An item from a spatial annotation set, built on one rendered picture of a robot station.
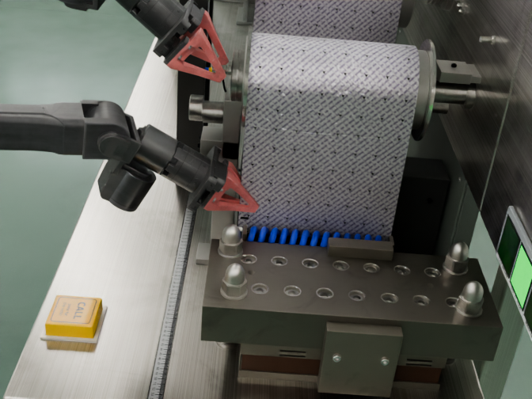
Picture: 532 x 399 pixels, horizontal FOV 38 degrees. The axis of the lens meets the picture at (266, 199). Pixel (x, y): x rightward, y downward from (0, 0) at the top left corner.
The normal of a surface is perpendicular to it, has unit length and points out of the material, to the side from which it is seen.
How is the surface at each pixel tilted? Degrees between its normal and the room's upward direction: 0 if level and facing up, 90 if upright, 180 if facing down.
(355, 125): 90
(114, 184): 94
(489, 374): 90
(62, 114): 7
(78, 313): 0
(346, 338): 90
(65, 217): 0
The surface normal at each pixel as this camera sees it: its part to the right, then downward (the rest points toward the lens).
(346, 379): -0.02, 0.51
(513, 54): -1.00, -0.07
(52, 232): 0.07, -0.86
